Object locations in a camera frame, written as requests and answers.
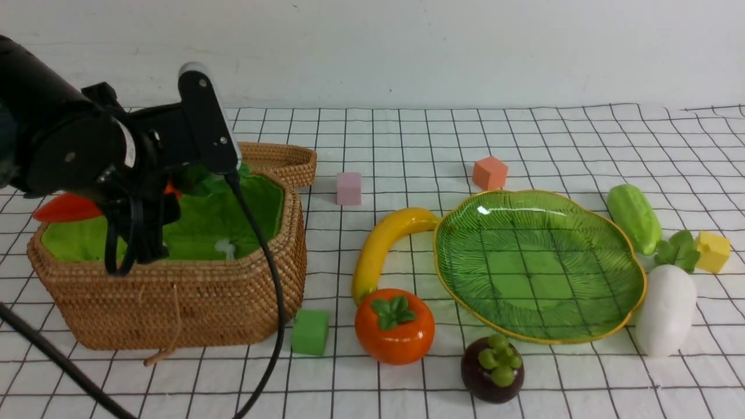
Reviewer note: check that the white checkered tablecloth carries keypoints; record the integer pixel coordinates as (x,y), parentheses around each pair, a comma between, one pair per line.
(688,163)

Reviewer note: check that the purple toy mangosteen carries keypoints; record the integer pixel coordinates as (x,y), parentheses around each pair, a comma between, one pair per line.
(492,369)

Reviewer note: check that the yellow foam cube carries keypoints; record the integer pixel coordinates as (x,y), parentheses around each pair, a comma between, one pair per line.
(714,251)

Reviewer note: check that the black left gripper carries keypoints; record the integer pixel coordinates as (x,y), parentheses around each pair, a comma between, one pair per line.
(157,145)

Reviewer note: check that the green foam cube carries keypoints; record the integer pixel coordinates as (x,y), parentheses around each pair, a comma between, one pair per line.
(310,332)

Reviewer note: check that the yellow toy banana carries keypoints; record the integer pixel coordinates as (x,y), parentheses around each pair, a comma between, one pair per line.
(394,227)

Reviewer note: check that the orange foam cube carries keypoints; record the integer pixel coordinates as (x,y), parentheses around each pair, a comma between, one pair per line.
(490,173)

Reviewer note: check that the pink foam cube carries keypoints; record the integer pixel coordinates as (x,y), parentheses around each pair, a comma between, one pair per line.
(349,189)

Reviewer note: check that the orange toy persimmon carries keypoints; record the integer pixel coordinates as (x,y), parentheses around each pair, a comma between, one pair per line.
(394,326)

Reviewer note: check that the green toy cucumber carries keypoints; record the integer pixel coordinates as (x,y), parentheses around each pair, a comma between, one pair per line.
(630,209)

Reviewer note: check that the woven rattan basket lid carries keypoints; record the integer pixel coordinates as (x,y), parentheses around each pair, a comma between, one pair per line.
(294,164)

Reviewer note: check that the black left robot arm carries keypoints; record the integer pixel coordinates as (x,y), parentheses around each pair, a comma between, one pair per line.
(58,138)

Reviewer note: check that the white toy radish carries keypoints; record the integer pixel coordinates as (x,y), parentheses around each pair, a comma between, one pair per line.
(665,318)

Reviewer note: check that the woven rattan basket green lining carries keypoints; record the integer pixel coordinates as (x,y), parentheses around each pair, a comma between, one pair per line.
(215,288)

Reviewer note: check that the orange toy carrot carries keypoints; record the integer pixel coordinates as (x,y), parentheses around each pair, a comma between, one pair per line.
(194,181)

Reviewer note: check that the wrist camera with white edge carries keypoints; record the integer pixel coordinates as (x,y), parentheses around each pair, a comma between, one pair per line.
(206,118)

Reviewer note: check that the green leaf-shaped glass plate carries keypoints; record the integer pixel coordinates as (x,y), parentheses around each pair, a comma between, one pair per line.
(537,266)

